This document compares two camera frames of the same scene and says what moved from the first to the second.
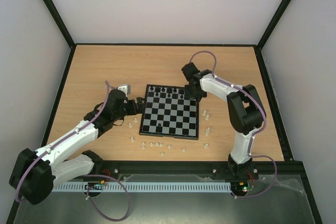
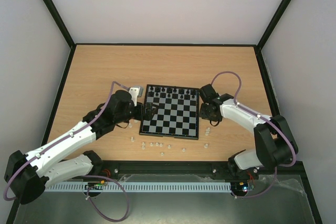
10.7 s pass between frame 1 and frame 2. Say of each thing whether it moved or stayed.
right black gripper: moved
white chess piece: stayed
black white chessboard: stayed
